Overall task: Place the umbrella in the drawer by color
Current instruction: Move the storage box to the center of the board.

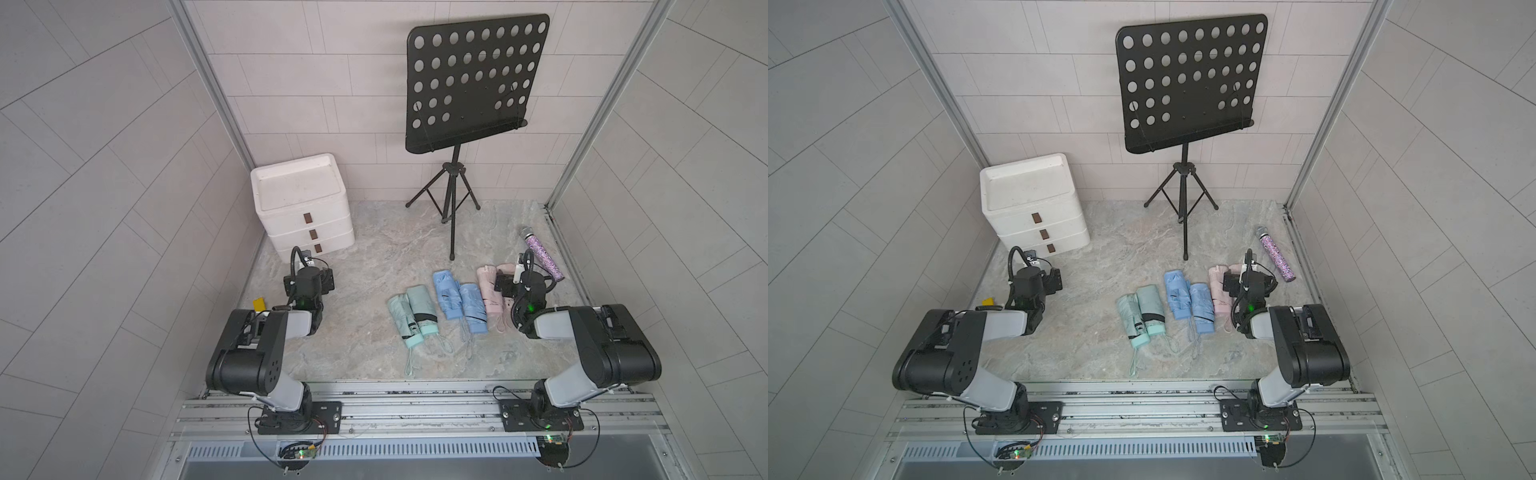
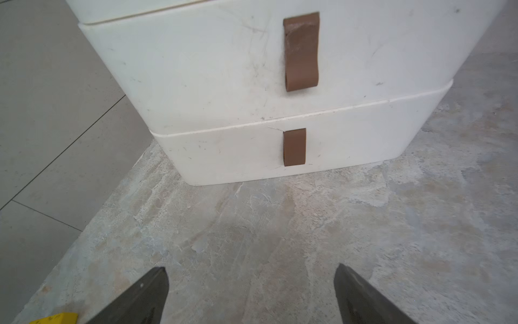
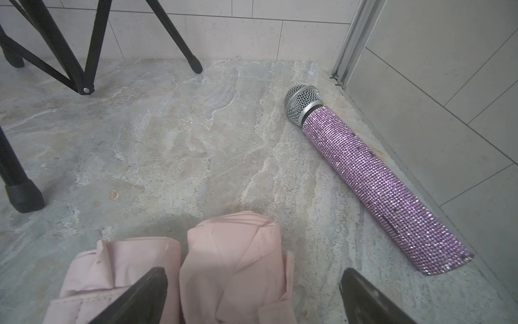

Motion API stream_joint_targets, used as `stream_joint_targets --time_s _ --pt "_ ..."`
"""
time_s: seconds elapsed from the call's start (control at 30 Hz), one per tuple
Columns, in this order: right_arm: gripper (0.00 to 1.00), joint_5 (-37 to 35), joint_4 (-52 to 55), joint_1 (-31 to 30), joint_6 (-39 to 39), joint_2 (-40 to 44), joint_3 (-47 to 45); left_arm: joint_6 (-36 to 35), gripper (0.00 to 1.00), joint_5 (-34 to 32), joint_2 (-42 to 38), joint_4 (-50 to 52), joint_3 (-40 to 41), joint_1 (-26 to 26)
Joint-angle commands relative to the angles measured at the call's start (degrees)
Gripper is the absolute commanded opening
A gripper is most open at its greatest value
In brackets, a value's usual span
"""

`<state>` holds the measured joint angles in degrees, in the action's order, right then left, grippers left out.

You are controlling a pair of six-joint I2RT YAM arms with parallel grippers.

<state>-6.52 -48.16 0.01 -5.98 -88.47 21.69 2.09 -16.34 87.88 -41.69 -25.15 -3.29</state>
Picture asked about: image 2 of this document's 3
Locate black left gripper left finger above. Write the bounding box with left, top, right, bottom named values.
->
left=88, top=267, right=169, bottom=324

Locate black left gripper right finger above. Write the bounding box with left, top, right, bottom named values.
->
left=333, top=263, right=415, bottom=324

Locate white three-drawer cabinet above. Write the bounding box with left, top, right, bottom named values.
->
left=69, top=1, right=505, bottom=186

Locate white bottom drawer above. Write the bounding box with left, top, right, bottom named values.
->
left=155, top=85, right=450, bottom=186

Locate white drawer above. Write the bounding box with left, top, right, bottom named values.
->
left=69, top=1, right=505, bottom=134
left=155, top=85, right=450, bottom=186

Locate white middle drawer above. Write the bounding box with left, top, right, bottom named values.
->
left=69, top=1, right=505, bottom=134

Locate yellow small block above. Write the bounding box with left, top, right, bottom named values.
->
left=29, top=313, right=78, bottom=324

